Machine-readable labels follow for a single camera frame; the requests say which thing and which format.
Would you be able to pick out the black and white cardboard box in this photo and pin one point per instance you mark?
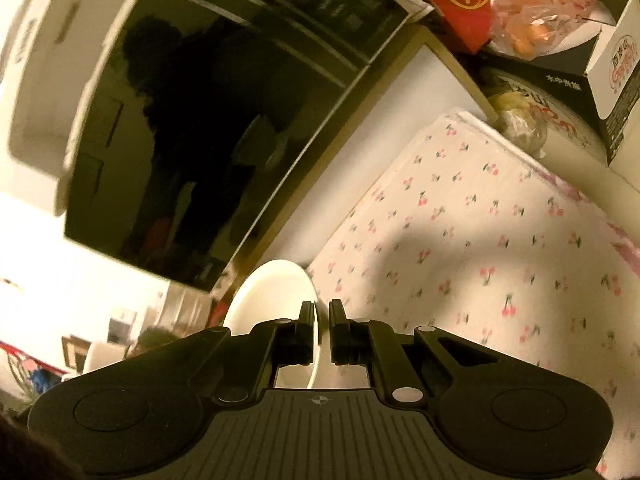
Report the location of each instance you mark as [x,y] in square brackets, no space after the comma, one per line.
[615,90]

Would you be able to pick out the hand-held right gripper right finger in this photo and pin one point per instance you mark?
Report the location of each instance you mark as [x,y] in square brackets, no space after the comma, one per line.
[337,325]

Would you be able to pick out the crumpled clear plastic wrap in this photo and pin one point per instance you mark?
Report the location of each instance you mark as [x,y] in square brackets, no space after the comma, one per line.
[517,120]

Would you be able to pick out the red drink carton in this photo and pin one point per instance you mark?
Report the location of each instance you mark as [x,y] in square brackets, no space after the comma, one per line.
[450,0]

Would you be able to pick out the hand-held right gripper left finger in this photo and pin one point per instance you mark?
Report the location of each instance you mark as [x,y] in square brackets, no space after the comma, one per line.
[306,325]

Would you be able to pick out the black-door microwave oven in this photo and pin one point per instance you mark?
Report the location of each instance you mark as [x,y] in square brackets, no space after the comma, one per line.
[210,110]

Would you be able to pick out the white deep plate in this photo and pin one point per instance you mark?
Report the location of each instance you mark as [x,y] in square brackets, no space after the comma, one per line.
[270,300]

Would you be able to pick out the plastic bag of small oranges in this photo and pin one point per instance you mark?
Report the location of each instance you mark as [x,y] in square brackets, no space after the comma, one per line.
[545,5]

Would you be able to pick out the cherry-print tablecloth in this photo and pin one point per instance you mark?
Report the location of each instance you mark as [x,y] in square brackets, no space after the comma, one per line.
[475,240]

